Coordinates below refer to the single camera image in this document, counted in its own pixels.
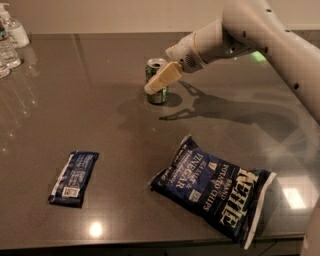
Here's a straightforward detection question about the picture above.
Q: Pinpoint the green soda can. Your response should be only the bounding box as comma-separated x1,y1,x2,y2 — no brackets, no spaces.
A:
145,58,168,105

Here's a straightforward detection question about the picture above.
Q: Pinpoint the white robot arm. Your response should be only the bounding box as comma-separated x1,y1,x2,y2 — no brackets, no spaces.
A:
144,0,320,121

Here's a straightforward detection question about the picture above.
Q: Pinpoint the blue Kettle chips bag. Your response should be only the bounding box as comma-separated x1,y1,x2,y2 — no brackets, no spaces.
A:
149,135,276,249

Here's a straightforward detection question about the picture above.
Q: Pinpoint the clear plastic water bottle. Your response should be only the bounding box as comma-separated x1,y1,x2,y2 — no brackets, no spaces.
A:
0,21,21,69

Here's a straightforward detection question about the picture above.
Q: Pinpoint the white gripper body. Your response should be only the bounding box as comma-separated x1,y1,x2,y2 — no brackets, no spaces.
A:
166,32,206,73

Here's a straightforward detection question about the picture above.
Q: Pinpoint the white hand sanitizer bottle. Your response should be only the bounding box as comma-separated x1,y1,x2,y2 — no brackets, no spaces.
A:
0,3,30,49

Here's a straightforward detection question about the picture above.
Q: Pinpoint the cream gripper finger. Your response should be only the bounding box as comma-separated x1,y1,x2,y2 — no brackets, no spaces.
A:
144,62,183,94

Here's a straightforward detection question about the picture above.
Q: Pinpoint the small dark blue snack packet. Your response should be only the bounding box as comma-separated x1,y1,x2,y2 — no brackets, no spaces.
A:
48,151,99,208

